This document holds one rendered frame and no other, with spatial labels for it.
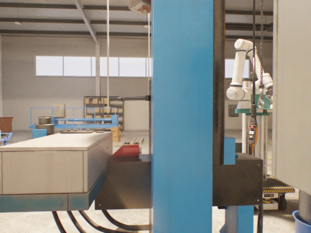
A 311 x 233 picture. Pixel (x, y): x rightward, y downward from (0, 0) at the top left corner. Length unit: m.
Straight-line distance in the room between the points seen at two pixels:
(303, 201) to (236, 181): 1.26
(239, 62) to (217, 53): 1.85
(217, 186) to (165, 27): 0.66
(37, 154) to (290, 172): 0.56
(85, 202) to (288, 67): 0.54
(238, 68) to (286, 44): 2.28
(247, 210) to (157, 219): 0.48
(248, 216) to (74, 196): 0.73
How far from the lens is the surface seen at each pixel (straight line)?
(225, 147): 0.79
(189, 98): 0.56
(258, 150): 3.12
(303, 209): 2.16
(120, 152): 0.87
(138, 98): 0.87
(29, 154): 0.61
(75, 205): 0.60
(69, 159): 0.57
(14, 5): 14.10
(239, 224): 1.00
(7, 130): 14.10
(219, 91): 0.76
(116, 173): 0.82
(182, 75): 0.57
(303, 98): 0.30
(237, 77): 2.60
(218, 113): 0.75
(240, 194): 0.95
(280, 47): 0.35
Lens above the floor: 1.28
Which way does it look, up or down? 1 degrees down
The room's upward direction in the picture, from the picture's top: straight up
